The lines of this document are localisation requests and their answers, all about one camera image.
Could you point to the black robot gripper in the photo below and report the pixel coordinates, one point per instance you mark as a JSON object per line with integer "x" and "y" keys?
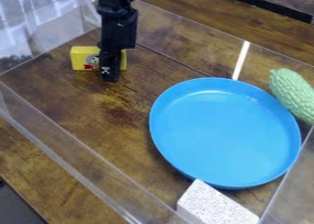
{"x": 119, "y": 25}

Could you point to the yellow butter block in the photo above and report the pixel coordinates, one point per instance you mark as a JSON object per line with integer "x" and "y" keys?
{"x": 85, "y": 58}

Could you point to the blue round tray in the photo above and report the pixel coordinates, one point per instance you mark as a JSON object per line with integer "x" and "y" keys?
{"x": 225, "y": 132}

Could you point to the white speckled foam block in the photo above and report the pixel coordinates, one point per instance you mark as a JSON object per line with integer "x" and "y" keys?
{"x": 205, "y": 206}

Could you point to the green bitter gourd toy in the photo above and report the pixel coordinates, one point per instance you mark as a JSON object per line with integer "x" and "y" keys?
{"x": 294, "y": 93}

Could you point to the clear acrylic enclosure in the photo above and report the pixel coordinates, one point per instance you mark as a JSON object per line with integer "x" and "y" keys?
{"x": 77, "y": 150}

